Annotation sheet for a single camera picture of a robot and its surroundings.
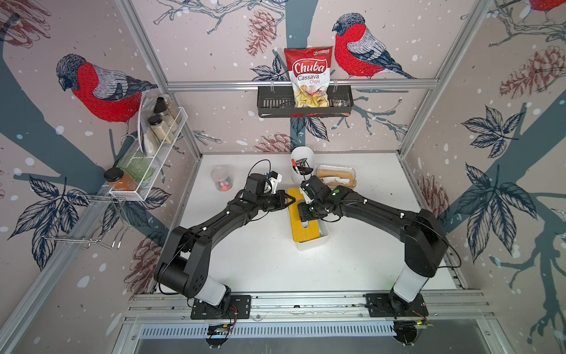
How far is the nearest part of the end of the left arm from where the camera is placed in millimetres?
758

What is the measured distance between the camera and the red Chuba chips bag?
31.8 inches

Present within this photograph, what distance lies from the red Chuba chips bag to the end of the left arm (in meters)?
0.38
